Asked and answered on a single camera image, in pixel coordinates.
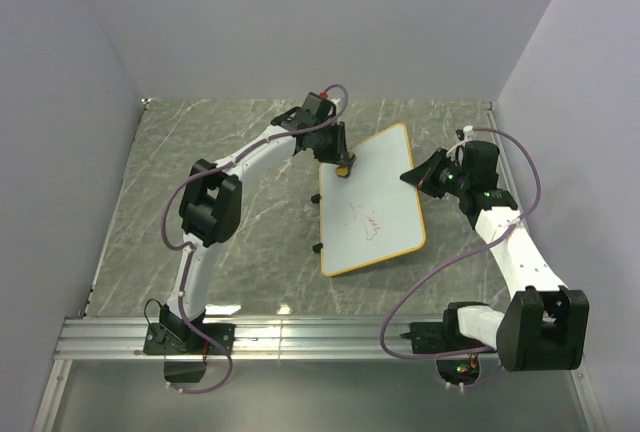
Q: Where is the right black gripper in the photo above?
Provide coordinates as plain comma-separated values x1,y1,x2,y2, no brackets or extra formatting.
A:
400,149,470,200

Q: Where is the yellow bone-shaped eraser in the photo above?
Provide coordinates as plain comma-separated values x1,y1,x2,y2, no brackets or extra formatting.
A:
335,164,353,179

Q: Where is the yellow-framed whiteboard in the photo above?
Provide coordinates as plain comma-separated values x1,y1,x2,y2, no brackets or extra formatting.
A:
319,123,427,277

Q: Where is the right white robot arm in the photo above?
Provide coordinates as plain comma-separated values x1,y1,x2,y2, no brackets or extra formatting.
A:
400,140,589,372

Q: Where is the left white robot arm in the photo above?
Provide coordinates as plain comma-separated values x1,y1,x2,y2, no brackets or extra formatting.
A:
148,90,355,354

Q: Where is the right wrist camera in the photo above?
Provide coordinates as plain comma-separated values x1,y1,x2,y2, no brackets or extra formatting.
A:
446,125,475,161

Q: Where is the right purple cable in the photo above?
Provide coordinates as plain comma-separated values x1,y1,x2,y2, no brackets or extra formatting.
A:
380,124,542,393

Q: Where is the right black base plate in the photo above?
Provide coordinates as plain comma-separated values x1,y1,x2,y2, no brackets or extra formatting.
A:
400,322,449,355

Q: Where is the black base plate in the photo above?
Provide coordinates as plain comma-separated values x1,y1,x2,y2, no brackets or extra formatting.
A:
143,323,235,356
400,322,449,355

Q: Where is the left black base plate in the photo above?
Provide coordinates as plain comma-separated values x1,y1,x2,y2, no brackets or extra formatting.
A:
143,323,235,356

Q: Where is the aluminium mounting rail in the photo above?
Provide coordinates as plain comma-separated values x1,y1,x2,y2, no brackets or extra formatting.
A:
55,315,506,362

